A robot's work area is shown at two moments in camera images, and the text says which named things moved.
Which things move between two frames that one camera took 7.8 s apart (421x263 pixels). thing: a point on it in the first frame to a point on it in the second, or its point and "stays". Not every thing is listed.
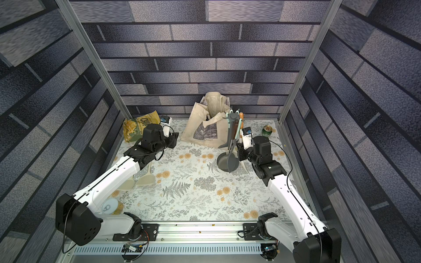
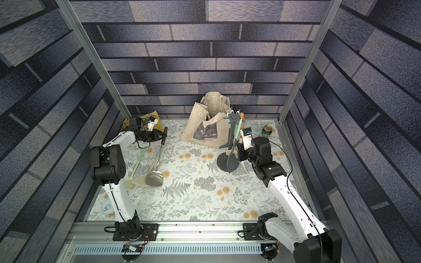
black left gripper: [172, 139] to [156, 135]
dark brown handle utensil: [234, 127] to [154, 177]
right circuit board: [270, 247] stays
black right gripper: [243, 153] stays
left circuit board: [127, 247] stays
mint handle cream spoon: [128, 184] stays
